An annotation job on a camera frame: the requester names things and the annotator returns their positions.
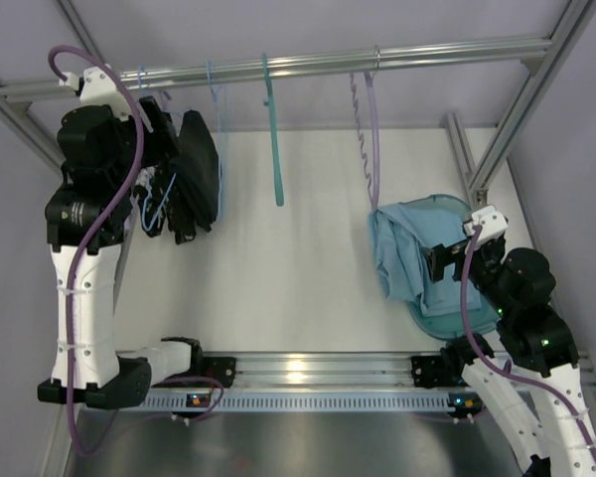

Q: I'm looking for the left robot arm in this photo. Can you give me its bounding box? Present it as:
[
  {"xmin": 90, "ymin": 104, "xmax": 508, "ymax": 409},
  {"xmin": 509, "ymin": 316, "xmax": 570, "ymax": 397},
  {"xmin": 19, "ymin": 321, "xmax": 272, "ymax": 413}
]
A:
[{"xmin": 37, "ymin": 105, "xmax": 203, "ymax": 410}]

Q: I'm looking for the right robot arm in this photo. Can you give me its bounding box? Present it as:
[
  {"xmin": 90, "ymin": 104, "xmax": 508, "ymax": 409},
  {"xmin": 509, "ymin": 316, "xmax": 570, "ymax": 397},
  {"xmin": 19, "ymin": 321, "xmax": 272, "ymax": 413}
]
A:
[{"xmin": 423, "ymin": 238, "xmax": 596, "ymax": 476}]

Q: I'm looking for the teal plastic hanger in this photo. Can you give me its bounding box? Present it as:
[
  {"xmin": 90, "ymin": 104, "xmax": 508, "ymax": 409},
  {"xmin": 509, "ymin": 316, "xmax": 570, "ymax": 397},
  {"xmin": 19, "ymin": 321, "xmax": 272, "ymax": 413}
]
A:
[{"xmin": 261, "ymin": 53, "xmax": 285, "ymax": 207}]

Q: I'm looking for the lilac spiral hanger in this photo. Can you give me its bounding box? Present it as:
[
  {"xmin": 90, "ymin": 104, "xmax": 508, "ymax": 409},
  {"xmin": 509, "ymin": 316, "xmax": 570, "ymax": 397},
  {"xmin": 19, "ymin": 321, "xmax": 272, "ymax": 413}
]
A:
[{"xmin": 349, "ymin": 45, "xmax": 382, "ymax": 209}]

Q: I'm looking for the light blue cloth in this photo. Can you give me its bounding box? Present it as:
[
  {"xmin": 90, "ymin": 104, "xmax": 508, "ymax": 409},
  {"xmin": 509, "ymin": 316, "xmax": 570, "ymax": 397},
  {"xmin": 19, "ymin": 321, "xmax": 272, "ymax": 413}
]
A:
[{"xmin": 368, "ymin": 203, "xmax": 465, "ymax": 318}]

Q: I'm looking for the black white patterned garment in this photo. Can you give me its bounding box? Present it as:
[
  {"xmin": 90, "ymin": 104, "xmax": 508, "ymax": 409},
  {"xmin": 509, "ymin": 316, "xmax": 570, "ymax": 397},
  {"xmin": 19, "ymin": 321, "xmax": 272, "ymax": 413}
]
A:
[{"xmin": 133, "ymin": 166, "xmax": 196, "ymax": 244}]

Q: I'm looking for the teal plastic basket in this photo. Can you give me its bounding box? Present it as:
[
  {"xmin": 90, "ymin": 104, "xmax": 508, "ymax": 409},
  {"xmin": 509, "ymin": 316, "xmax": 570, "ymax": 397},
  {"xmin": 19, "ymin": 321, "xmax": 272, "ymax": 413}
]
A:
[{"xmin": 403, "ymin": 194, "xmax": 499, "ymax": 341}]

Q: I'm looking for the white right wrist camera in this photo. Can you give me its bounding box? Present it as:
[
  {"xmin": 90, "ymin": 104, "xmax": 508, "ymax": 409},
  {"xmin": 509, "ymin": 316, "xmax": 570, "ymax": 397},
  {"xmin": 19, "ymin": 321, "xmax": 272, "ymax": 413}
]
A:
[{"xmin": 463, "ymin": 205, "xmax": 508, "ymax": 248}]

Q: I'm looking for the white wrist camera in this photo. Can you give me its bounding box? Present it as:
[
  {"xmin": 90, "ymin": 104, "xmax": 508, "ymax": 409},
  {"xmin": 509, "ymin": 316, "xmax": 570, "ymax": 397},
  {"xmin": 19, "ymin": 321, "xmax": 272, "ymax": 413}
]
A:
[
  {"xmin": 59, "ymin": 67, "xmax": 131, "ymax": 121},
  {"xmin": 463, "ymin": 205, "xmax": 508, "ymax": 248}
]

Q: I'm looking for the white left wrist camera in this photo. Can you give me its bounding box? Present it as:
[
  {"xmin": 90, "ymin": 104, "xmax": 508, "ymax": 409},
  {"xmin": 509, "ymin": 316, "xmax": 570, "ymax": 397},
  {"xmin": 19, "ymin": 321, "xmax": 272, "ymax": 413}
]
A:
[{"xmin": 59, "ymin": 67, "xmax": 131, "ymax": 121}]

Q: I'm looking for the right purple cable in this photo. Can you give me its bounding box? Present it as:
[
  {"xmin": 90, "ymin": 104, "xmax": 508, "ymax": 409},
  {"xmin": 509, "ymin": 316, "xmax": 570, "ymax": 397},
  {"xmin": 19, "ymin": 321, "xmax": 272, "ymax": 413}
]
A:
[{"xmin": 459, "ymin": 226, "xmax": 596, "ymax": 477}]

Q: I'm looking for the purple cable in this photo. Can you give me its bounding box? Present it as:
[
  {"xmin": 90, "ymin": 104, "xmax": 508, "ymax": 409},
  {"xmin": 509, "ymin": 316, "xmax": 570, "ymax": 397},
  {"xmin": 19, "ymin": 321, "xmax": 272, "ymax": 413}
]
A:
[
  {"xmin": 459, "ymin": 226, "xmax": 596, "ymax": 477},
  {"xmin": 47, "ymin": 45, "xmax": 147, "ymax": 456}
]

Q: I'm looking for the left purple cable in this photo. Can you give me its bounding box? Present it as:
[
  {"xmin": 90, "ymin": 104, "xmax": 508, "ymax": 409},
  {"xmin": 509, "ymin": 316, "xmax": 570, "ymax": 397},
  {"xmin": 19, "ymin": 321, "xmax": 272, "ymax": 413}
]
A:
[{"xmin": 47, "ymin": 45, "xmax": 147, "ymax": 456}]

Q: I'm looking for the slotted cable duct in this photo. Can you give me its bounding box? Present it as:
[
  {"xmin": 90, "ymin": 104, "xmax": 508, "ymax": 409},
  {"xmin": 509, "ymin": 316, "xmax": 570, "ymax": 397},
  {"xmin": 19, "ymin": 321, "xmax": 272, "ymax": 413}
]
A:
[{"xmin": 135, "ymin": 389, "xmax": 484, "ymax": 414}]

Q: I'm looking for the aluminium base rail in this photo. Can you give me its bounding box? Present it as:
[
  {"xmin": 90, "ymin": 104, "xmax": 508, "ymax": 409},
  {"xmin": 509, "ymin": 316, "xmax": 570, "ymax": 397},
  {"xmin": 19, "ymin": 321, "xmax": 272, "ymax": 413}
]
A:
[{"xmin": 116, "ymin": 350, "xmax": 595, "ymax": 389}]

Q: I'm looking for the aluminium hanging rail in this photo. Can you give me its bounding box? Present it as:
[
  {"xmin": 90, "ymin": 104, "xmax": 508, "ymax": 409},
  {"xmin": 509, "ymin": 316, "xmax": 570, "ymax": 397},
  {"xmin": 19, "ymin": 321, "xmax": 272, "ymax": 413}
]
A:
[{"xmin": 0, "ymin": 33, "xmax": 555, "ymax": 104}]

